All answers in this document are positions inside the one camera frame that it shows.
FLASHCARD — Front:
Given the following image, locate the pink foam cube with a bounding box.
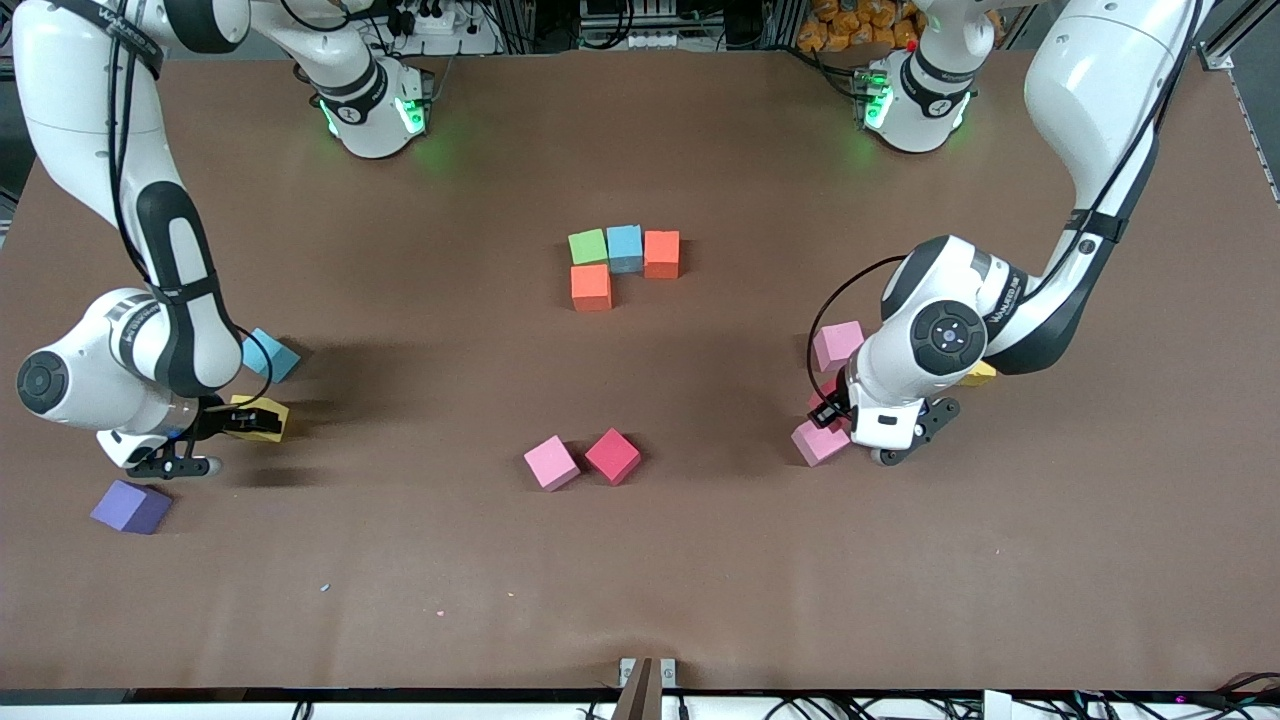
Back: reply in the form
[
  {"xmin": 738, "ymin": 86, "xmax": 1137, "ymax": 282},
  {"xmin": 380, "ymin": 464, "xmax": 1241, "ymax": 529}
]
[
  {"xmin": 523, "ymin": 436, "xmax": 582, "ymax": 492},
  {"xmin": 812, "ymin": 321, "xmax": 867, "ymax": 373},
  {"xmin": 791, "ymin": 420, "xmax": 853, "ymax": 468}
]

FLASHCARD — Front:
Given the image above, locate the orange foam cube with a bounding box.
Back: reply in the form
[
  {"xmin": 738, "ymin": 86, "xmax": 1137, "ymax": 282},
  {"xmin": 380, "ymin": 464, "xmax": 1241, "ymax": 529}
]
[
  {"xmin": 570, "ymin": 264, "xmax": 613, "ymax": 313},
  {"xmin": 643, "ymin": 230, "xmax": 682, "ymax": 280}
]

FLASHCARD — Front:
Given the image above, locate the teal foam cube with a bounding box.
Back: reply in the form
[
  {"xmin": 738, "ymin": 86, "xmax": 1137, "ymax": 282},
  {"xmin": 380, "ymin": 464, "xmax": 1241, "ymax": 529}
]
[
  {"xmin": 240, "ymin": 328, "xmax": 301, "ymax": 384},
  {"xmin": 606, "ymin": 225, "xmax": 646, "ymax": 276}
]

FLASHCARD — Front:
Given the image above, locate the purple foam cube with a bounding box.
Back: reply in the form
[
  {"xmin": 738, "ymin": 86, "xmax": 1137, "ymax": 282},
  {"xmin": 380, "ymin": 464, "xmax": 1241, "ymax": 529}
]
[{"xmin": 90, "ymin": 480, "xmax": 174, "ymax": 536}]

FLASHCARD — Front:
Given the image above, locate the brown table cover sheet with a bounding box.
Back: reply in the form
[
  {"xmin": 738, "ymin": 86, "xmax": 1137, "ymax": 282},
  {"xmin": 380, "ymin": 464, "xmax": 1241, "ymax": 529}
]
[{"xmin": 0, "ymin": 48, "xmax": 1280, "ymax": 693}]

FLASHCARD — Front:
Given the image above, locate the pile of orange items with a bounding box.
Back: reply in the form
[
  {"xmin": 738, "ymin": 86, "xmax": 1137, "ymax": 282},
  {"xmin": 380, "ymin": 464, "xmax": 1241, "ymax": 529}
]
[{"xmin": 798, "ymin": 0, "xmax": 926, "ymax": 53}]

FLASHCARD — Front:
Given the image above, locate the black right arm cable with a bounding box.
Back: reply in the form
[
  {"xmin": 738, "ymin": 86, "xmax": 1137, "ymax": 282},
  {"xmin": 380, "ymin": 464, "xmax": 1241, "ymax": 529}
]
[{"xmin": 232, "ymin": 325, "xmax": 276, "ymax": 403}]

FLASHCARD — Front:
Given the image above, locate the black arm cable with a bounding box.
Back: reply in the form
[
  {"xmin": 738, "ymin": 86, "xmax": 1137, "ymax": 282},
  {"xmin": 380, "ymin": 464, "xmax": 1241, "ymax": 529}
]
[
  {"xmin": 806, "ymin": 0, "xmax": 1206, "ymax": 401},
  {"xmin": 232, "ymin": 325, "xmax": 276, "ymax": 403}
]

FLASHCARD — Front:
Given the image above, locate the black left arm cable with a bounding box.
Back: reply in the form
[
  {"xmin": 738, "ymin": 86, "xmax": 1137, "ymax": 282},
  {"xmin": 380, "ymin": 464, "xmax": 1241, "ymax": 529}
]
[{"xmin": 806, "ymin": 0, "xmax": 1206, "ymax": 401}]

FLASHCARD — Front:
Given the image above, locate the metal bracket with wooden stick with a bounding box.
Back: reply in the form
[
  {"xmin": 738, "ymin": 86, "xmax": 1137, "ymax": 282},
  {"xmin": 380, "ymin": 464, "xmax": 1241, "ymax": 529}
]
[{"xmin": 612, "ymin": 656, "xmax": 679, "ymax": 720}]

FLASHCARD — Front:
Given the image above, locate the aluminium frame post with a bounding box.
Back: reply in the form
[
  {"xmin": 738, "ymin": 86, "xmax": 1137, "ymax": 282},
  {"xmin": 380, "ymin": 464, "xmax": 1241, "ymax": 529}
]
[
  {"xmin": 1200, "ymin": 0, "xmax": 1280, "ymax": 71},
  {"xmin": 25, "ymin": 0, "xmax": 91, "ymax": 83}
]

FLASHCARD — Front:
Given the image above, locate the metal table edge rail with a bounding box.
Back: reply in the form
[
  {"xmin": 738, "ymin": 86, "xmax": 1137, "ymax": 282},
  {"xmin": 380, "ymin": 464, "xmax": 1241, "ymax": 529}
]
[{"xmin": 1228, "ymin": 68, "xmax": 1280, "ymax": 206}]

